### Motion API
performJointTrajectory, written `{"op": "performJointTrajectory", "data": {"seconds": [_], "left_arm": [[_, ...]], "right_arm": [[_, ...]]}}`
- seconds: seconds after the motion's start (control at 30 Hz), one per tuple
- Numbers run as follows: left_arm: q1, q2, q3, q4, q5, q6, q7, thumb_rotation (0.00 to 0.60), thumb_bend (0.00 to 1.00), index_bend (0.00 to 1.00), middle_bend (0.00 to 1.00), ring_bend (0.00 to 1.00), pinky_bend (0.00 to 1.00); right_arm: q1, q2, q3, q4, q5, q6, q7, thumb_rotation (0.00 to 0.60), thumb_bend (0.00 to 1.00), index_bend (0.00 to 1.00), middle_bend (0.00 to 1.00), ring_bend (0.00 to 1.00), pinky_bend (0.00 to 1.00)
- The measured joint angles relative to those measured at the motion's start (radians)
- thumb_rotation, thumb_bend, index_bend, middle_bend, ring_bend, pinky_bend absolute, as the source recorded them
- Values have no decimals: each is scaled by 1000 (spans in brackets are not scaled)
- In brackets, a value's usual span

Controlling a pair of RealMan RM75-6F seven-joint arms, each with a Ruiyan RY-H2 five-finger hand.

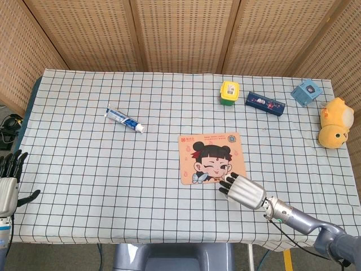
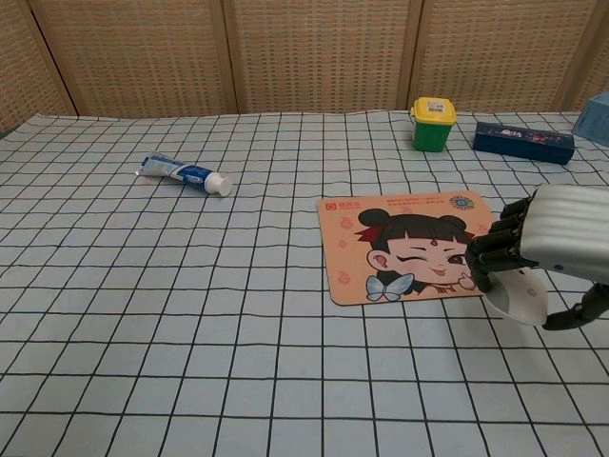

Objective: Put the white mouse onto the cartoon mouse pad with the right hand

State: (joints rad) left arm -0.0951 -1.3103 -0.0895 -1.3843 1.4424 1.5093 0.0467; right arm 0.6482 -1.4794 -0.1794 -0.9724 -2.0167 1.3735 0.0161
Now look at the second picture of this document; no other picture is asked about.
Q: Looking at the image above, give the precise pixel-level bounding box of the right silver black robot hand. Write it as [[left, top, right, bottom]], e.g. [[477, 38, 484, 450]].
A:
[[465, 183, 609, 331]]

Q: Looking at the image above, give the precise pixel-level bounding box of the white wireless computer mouse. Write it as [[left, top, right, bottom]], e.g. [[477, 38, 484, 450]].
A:
[[482, 268, 550, 327]]

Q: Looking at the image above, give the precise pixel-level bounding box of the orange cartoon mouse pad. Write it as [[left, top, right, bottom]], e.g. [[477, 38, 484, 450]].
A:
[[316, 190, 499, 307]]

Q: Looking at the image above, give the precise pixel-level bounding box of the dark blue rectangular box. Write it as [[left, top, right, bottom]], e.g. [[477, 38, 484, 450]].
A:
[[472, 120, 577, 166]]

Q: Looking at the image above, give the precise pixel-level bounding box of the light blue box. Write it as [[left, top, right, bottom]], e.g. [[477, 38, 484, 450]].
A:
[[572, 93, 609, 144]]

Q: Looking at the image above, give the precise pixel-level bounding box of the green yellow mini trash bin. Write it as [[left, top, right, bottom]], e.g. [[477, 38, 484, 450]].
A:
[[410, 96, 458, 153]]

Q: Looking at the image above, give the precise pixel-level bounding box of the woven wooden folding screen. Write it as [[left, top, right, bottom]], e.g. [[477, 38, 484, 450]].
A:
[[0, 0, 609, 135]]

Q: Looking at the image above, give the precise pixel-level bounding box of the blue grid tablecloth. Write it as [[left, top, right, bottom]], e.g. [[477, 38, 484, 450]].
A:
[[0, 109, 609, 457]]

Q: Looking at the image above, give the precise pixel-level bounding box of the blue white toothpaste tube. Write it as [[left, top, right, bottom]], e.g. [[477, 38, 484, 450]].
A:
[[136, 150, 233, 197]]

